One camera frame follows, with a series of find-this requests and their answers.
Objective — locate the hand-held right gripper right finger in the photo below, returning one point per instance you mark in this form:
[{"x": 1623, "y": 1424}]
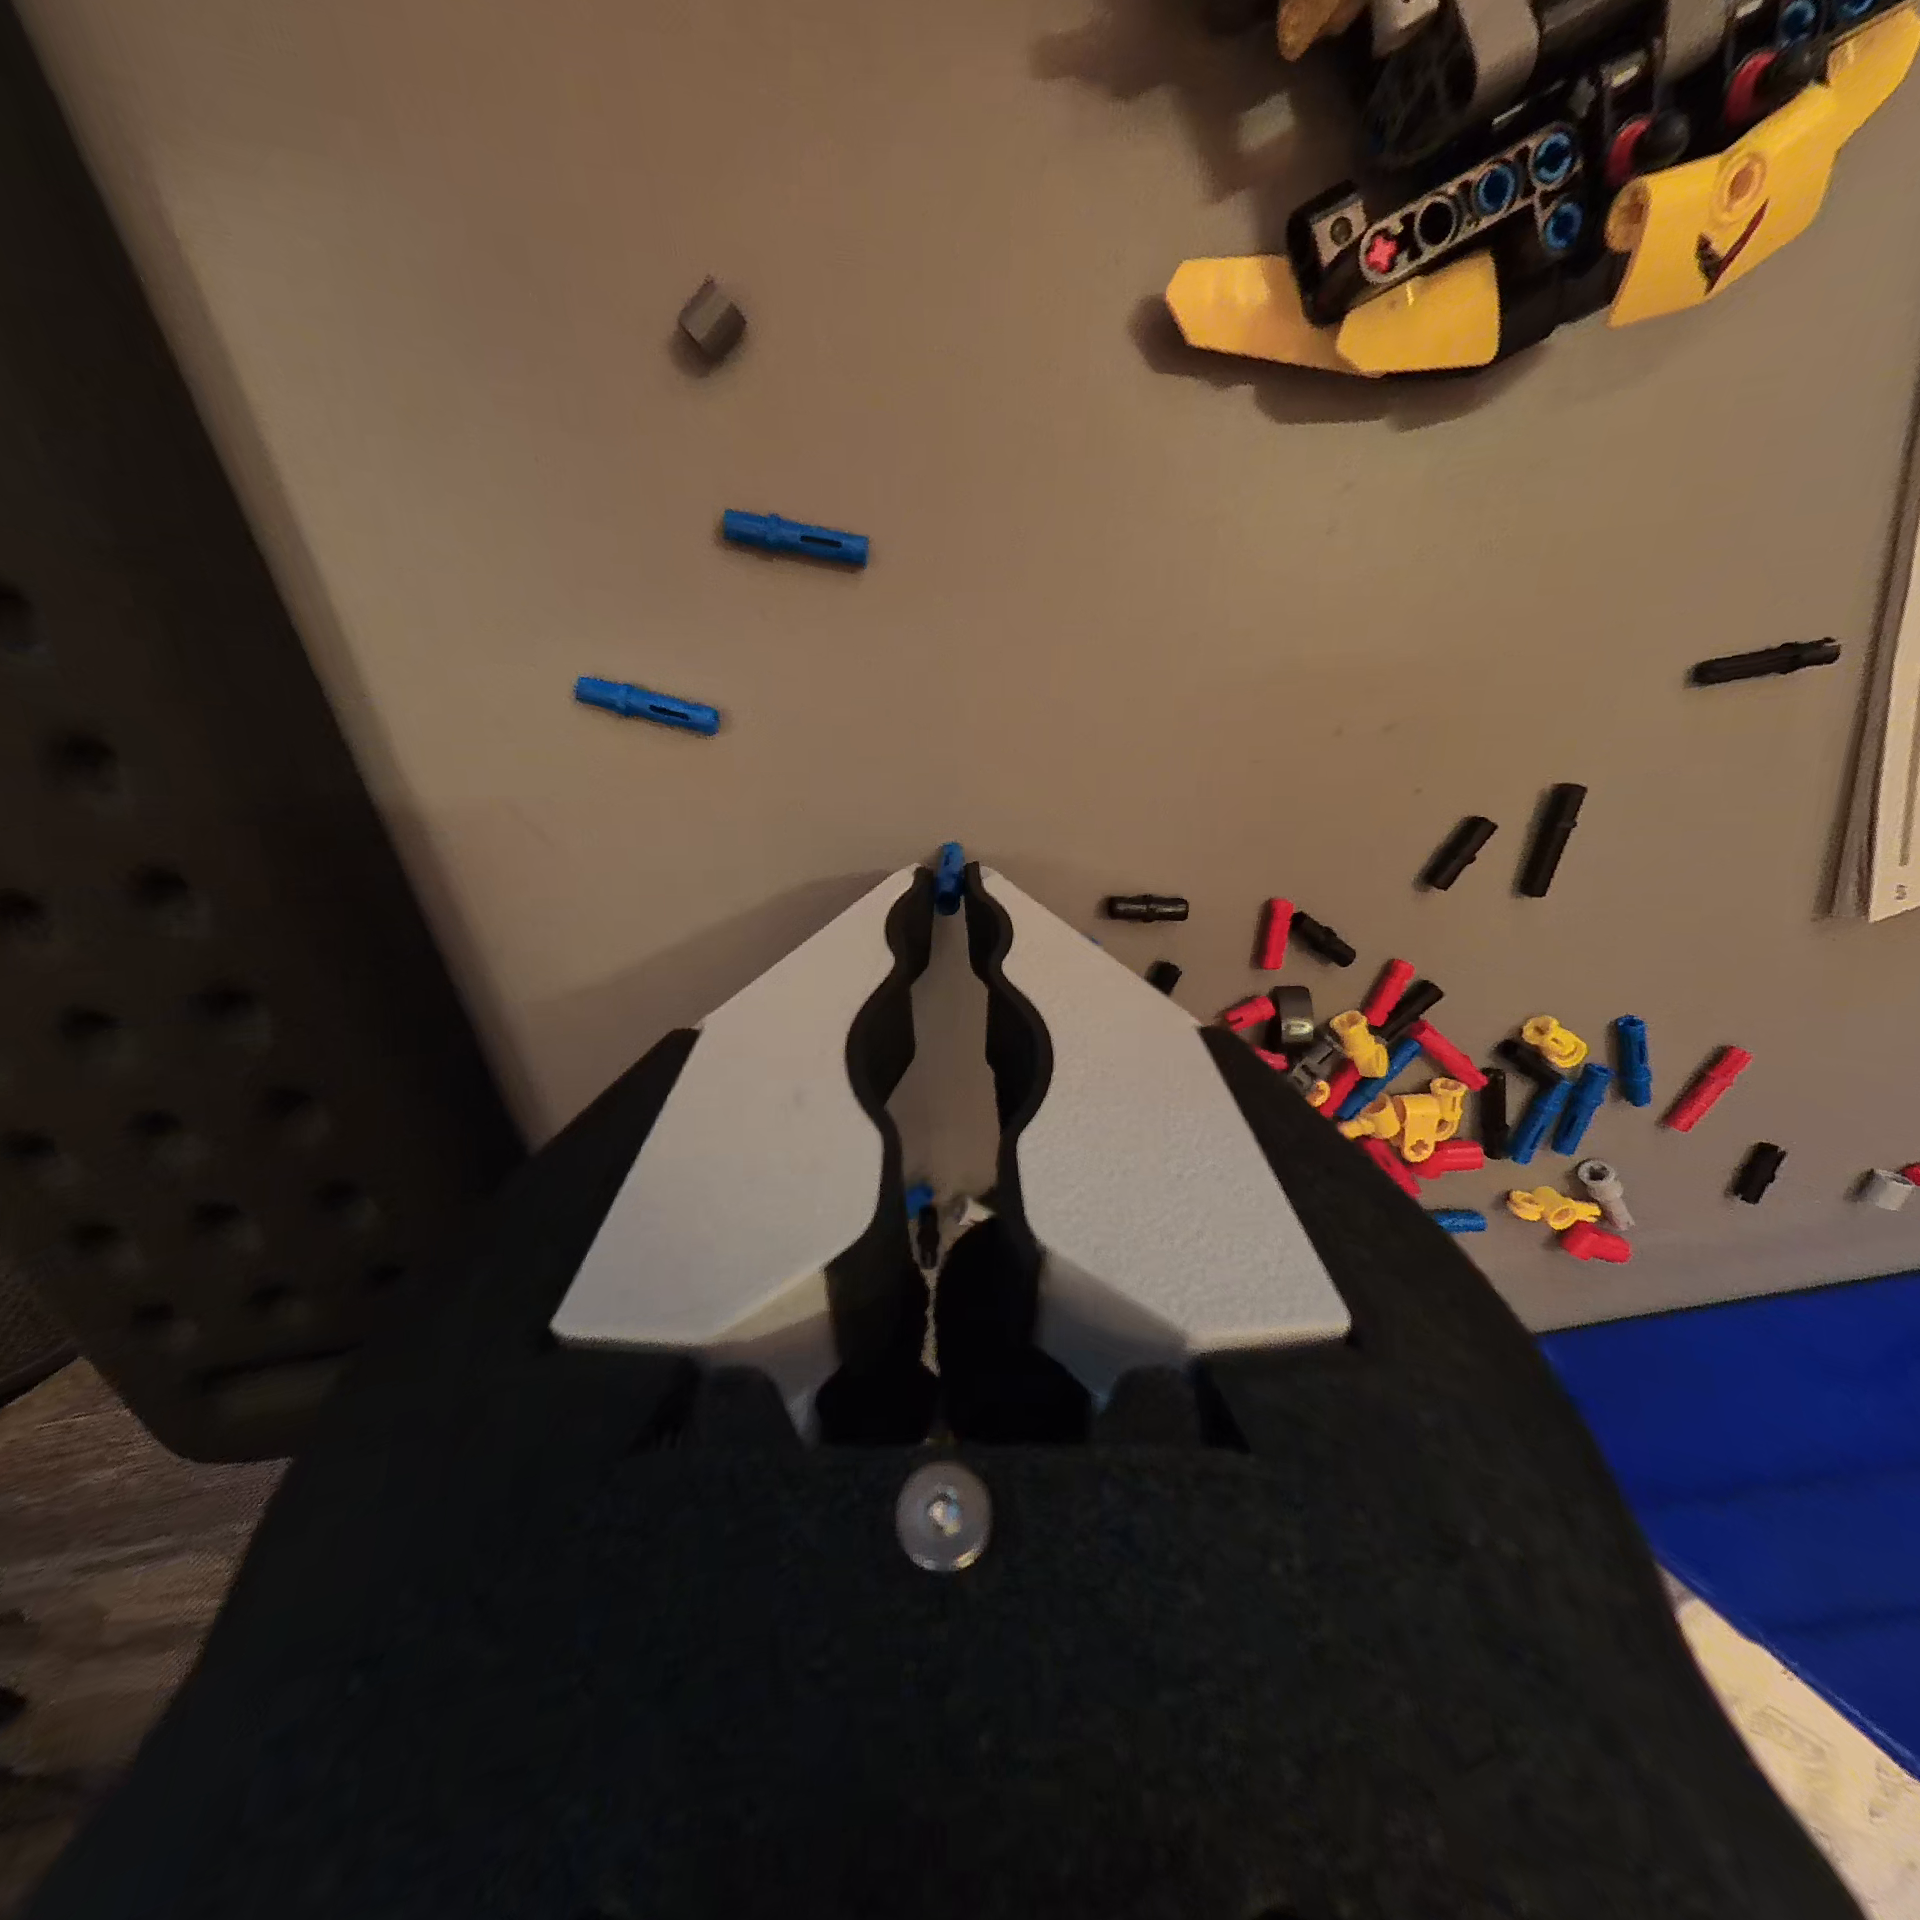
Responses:
[{"x": 1186, "y": 1200}]

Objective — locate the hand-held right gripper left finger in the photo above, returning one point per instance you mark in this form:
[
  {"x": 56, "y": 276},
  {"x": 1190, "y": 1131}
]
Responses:
[{"x": 721, "y": 1200}]

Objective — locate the blue pin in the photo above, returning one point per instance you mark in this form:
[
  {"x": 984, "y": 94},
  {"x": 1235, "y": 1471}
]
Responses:
[
  {"x": 796, "y": 538},
  {"x": 646, "y": 706},
  {"x": 953, "y": 877}
]

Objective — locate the blue plastic bin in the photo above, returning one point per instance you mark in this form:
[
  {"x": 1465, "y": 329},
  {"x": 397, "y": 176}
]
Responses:
[{"x": 1770, "y": 1471}]

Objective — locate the instruction booklet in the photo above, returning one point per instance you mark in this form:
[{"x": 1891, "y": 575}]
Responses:
[{"x": 1891, "y": 748}]

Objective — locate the small dark grey block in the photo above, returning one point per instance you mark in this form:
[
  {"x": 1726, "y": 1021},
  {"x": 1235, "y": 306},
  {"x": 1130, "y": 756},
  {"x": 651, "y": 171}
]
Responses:
[{"x": 711, "y": 319}]

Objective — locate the yellow black toy brick car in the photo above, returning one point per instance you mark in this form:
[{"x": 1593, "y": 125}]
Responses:
[{"x": 1726, "y": 194}]

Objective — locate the grey desk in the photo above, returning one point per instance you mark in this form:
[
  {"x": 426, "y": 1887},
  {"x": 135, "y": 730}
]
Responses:
[{"x": 1049, "y": 674}]

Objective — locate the pile of black red pins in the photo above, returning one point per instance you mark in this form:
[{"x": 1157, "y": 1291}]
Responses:
[{"x": 1551, "y": 840}]

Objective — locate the black perforated pad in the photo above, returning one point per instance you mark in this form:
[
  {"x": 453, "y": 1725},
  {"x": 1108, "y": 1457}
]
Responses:
[{"x": 180, "y": 898}]

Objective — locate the white printed paper bag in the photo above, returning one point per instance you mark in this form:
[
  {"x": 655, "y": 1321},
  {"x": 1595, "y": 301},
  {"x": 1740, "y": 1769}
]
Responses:
[{"x": 1830, "y": 1800}]

